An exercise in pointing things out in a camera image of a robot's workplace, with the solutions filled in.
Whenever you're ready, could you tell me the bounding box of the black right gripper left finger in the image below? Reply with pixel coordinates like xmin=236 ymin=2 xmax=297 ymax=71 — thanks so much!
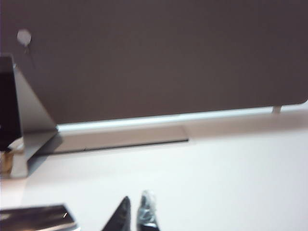
xmin=101 ymin=196 xmax=132 ymax=231

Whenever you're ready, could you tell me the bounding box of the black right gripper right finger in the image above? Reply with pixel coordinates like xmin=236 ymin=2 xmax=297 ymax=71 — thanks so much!
xmin=137 ymin=190 xmax=161 ymax=231

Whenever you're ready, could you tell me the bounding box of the silver metal tube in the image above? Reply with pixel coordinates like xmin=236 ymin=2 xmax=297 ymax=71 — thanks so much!
xmin=0 ymin=204 xmax=78 ymax=231

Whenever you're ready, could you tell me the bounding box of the brown desk partition panel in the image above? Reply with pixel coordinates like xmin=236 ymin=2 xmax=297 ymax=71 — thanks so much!
xmin=0 ymin=0 xmax=308 ymax=126

